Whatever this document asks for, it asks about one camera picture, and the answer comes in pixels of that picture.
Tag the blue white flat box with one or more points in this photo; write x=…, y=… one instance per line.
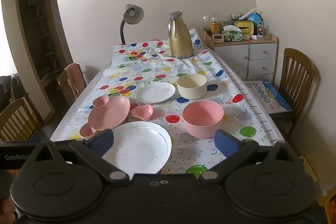
x=270, y=95

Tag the gold thermos jug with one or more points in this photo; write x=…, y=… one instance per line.
x=180, y=40

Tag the green tissue box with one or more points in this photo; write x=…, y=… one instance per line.
x=232, y=35

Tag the wooden chair black seat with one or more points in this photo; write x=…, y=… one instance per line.
x=15, y=121

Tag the pink round bowl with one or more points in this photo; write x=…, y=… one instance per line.
x=202, y=121

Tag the grey gooseneck desk lamp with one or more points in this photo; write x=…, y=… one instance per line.
x=132, y=14

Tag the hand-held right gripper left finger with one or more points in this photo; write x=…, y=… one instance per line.
x=101, y=140

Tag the white digital timer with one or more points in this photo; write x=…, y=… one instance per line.
x=218, y=38

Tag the yellow box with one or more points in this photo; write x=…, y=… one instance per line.
x=244, y=27

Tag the person's left hand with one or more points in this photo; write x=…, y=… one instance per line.
x=5, y=209

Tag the clear glass jar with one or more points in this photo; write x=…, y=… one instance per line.
x=207, y=19

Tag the balloon printed tablecloth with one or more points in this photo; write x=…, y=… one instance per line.
x=231, y=98

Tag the pink bear-shaped divided plate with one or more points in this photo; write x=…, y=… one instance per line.
x=110, y=113

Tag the white drawer cabinet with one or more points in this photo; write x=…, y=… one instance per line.
x=236, y=56

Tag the cream bowl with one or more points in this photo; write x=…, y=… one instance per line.
x=191, y=87

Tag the large white plate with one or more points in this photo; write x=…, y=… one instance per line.
x=139, y=148

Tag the orange drink bottle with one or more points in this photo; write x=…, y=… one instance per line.
x=214, y=27

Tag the small white plate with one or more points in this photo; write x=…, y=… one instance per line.
x=156, y=92

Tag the wooden slat chair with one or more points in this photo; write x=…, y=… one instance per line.
x=296, y=74

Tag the wooden chair with towel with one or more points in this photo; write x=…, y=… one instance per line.
x=65, y=87

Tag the dark bag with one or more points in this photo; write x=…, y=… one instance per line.
x=8, y=92

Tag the blue globe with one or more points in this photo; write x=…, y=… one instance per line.
x=254, y=19

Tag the pink heart-shaped bowl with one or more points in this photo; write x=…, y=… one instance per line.
x=143, y=112

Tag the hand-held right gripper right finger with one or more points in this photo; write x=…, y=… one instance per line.
x=226, y=142

